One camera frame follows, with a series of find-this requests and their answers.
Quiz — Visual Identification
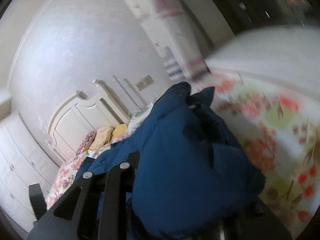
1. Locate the white window bench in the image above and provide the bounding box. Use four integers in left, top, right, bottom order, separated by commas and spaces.
205, 25, 319, 100

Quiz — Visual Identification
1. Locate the white nightstand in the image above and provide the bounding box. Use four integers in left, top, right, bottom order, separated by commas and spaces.
128, 102, 154, 129

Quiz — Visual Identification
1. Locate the peach pillow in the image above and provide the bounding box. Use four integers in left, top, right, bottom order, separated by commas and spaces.
89, 126, 114, 151

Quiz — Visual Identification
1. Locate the gold wall socket plate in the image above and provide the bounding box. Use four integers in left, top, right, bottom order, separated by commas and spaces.
135, 75, 154, 92

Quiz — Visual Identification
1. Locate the white wooden headboard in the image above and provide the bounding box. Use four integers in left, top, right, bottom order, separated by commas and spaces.
46, 80, 130, 162

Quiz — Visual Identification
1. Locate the white wardrobe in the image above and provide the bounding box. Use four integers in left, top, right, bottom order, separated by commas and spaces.
0, 114, 59, 232

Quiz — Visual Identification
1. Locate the patterned round cushion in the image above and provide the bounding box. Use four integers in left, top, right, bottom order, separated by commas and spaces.
76, 131, 97, 155

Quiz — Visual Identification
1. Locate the navy blue puffer jacket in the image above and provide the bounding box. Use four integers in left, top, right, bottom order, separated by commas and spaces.
77, 82, 266, 239

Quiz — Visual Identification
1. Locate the yellow pillow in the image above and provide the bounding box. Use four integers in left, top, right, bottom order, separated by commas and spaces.
110, 124, 127, 141

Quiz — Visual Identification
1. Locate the floral bed quilt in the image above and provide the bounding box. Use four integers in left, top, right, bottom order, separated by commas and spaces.
191, 72, 319, 238

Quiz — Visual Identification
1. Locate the slim white desk lamp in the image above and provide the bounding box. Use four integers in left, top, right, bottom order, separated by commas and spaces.
112, 75, 142, 112

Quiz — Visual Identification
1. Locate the patterned window curtain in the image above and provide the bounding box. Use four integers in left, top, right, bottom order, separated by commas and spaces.
123, 0, 208, 83

